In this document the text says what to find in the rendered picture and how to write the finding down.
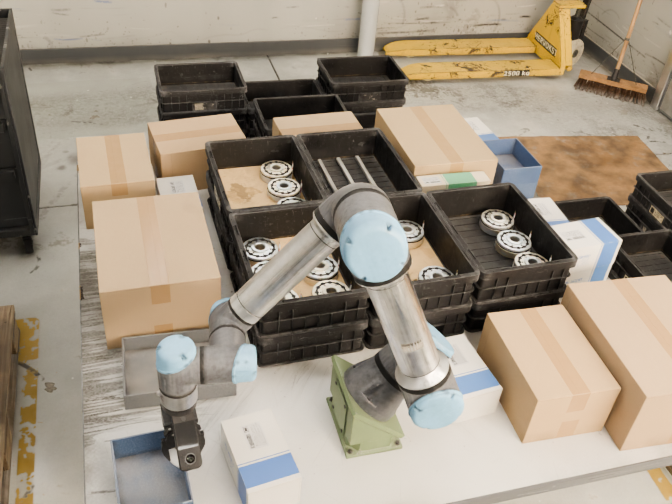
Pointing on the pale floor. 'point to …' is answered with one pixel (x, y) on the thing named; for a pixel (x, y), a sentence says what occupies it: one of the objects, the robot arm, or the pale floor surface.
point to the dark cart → (17, 143)
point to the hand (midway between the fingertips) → (185, 466)
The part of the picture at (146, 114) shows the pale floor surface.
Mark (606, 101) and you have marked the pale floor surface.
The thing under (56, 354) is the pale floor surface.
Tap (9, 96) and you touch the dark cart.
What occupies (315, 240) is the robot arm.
